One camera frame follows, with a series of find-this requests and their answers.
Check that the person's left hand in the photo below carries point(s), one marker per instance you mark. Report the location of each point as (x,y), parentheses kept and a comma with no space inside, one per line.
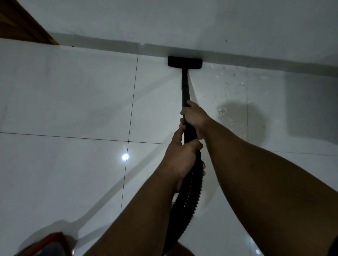
(179,158)

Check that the person's right hand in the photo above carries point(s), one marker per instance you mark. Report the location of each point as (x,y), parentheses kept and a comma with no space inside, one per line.
(196,118)

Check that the person's left thumb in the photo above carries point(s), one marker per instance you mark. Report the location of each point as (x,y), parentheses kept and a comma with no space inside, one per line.
(178,135)

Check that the person's right thumb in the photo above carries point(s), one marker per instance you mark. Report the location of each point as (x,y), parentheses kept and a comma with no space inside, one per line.
(192,103)

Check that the black vacuum wand with head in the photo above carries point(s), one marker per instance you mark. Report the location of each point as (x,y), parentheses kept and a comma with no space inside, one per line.
(185,84)

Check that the person's right forearm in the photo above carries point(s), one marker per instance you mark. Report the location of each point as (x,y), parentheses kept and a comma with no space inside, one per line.
(264,190)

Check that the person's left forearm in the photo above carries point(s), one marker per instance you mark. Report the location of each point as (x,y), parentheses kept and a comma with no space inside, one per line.
(137,221)

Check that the scattered white debris bits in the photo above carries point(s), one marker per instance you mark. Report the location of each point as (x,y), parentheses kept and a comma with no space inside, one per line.
(221,110)

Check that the red vacuum cleaner body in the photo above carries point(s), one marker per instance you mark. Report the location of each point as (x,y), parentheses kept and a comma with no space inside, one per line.
(47,245)

